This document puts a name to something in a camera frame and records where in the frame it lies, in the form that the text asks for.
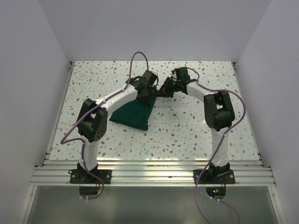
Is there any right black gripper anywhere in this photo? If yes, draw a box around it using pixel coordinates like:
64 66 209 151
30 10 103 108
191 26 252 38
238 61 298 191
155 77 181 98

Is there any green surgical drape cloth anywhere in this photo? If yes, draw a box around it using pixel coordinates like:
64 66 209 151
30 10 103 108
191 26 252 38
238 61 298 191
106 87 157 131

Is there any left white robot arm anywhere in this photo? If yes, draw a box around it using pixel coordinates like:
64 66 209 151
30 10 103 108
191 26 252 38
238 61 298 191
78 70 158 183

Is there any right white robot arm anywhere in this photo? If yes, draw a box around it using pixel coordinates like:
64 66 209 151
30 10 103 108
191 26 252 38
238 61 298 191
157 67 235 183

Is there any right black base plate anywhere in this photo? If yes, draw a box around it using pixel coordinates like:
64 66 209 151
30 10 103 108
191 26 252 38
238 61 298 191
193 169 236 184

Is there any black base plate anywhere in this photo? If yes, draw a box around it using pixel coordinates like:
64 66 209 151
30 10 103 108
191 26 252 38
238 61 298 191
68 169 112 184
193 169 236 184

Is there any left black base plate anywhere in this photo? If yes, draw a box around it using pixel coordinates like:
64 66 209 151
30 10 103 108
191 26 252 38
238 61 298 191
68 169 112 184

